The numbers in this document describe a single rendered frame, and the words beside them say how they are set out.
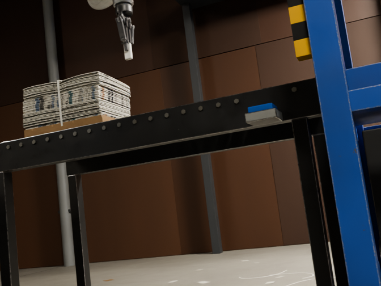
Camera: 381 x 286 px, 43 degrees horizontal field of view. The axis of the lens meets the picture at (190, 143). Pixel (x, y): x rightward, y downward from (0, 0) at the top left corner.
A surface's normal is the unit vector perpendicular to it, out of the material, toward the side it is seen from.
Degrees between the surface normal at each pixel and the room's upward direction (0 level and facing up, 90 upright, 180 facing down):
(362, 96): 90
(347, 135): 90
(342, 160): 90
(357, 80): 90
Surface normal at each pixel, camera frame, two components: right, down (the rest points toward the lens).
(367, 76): -0.37, -0.08
